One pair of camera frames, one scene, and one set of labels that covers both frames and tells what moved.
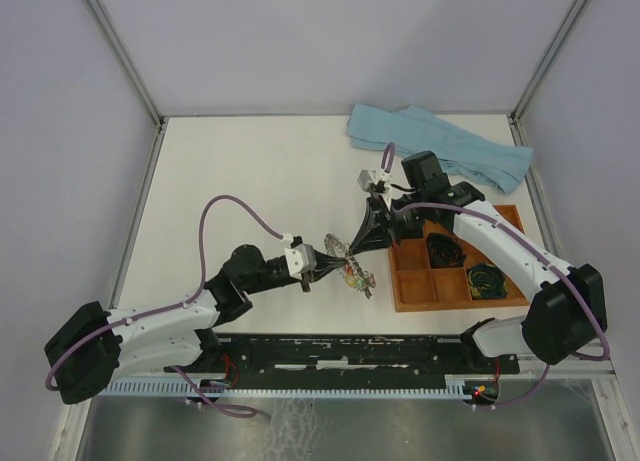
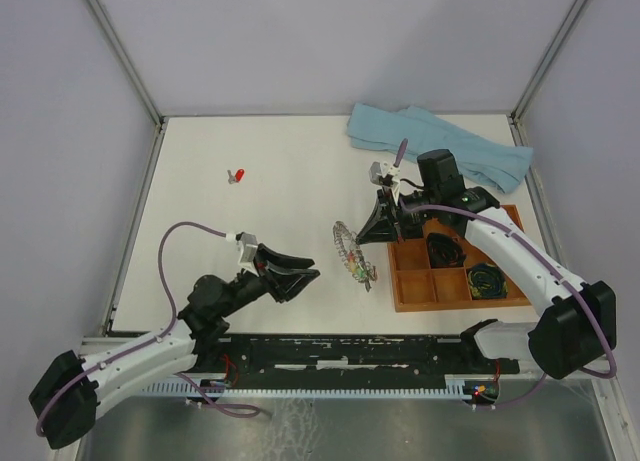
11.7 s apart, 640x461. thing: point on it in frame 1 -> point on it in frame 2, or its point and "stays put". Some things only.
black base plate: [344, 354] stays put
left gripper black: [306, 278] -> [267, 280]
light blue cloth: [411, 130] stays put
